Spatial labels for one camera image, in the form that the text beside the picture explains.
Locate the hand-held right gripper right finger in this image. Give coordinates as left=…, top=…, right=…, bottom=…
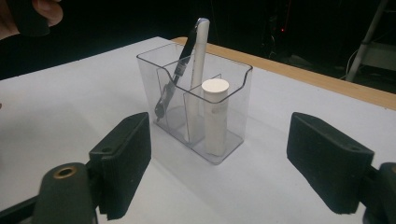
left=286, top=111, right=375, bottom=215

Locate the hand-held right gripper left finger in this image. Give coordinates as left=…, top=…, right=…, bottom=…
left=88, top=111, right=152, bottom=221

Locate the short white cylinder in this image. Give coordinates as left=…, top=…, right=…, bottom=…
left=201, top=77, right=231, bottom=157

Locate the clear plastic organizer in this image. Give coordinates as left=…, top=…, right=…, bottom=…
left=135, top=41, right=254, bottom=165

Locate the black pen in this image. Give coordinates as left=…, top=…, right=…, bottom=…
left=154, top=22, right=200, bottom=122

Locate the long white pen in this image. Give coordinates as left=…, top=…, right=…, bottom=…
left=186, top=17, right=210, bottom=144

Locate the white board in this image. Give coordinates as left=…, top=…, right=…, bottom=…
left=0, top=36, right=396, bottom=224

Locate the wooden table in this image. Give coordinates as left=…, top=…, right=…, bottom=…
left=171, top=36, right=396, bottom=111

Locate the white metal stand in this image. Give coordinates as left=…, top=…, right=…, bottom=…
left=345, top=0, right=396, bottom=83

